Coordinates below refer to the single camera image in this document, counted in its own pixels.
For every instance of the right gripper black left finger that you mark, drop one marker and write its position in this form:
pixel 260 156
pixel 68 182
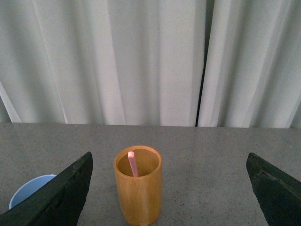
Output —
pixel 59 202

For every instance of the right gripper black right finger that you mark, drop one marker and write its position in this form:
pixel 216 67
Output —
pixel 278 193

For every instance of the blue plastic cup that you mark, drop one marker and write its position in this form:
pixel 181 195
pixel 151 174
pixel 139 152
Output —
pixel 29 188

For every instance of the wooden cylindrical chopstick holder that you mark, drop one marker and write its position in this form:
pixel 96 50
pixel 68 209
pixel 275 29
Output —
pixel 139 197

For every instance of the pink chopstick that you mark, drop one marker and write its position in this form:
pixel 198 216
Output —
pixel 132 162

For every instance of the white curtain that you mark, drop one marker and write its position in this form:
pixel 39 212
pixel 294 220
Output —
pixel 206 63

